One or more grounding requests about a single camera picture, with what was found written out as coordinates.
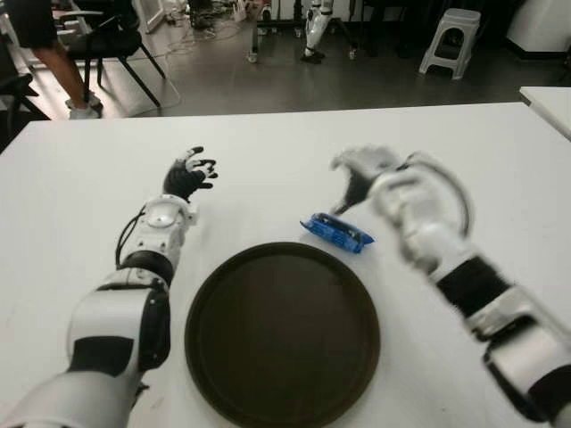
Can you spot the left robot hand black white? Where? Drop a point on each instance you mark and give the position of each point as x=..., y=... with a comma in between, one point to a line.
x=183, y=180

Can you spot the white side table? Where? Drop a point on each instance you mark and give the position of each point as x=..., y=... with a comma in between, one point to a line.
x=551, y=104

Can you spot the right robot hand black silver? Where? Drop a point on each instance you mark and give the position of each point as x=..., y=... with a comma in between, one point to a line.
x=366, y=165

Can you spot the blue Oreo cookie packet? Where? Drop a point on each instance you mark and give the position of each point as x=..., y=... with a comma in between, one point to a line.
x=334, y=232

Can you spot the white plastic stool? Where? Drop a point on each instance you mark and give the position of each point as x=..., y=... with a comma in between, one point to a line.
x=455, y=22

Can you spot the black wheeled stand frame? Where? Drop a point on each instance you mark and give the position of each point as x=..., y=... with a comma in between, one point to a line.
x=254, y=35

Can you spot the white framed panel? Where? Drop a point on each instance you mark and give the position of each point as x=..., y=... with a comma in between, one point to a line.
x=149, y=15

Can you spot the white cabinet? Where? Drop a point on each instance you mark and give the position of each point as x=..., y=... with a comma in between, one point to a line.
x=540, y=27

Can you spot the round dark brown tray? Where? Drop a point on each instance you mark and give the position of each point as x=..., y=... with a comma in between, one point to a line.
x=283, y=334

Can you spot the person in black shorts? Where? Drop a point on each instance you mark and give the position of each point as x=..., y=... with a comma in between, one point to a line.
x=58, y=62

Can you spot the black chair with armrests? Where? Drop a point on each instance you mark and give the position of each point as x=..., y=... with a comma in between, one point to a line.
x=109, y=44

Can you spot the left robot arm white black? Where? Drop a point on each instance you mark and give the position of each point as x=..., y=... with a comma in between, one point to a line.
x=160, y=227

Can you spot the white paper bag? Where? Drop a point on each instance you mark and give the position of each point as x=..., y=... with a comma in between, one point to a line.
x=241, y=11

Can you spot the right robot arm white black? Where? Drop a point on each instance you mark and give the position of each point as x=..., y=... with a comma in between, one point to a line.
x=473, y=276

